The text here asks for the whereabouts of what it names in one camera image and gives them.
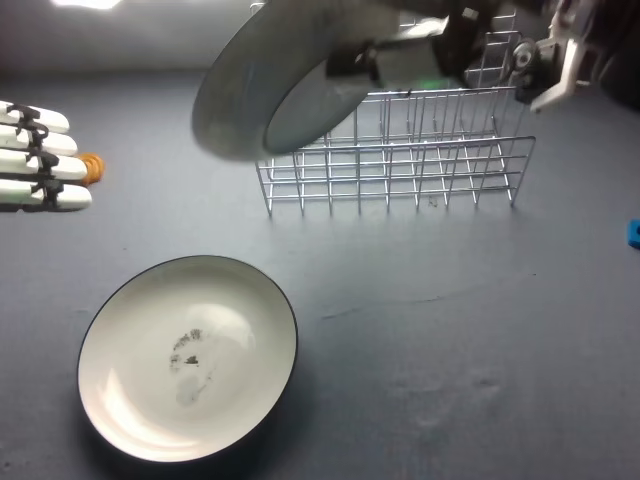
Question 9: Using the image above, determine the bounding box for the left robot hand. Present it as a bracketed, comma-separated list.
[0, 99, 94, 214]

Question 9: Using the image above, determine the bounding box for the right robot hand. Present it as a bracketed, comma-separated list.
[324, 0, 501, 94]

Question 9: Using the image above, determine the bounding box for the white round ceramic plate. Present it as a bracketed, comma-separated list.
[77, 254, 300, 462]
[191, 0, 401, 162]

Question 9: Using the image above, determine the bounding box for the orange swirl cookie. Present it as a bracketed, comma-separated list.
[78, 152, 106, 185]

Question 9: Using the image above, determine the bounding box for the silver wire dish rack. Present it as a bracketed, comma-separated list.
[249, 2, 537, 216]

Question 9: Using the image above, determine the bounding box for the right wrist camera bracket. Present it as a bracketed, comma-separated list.
[509, 9, 599, 114]

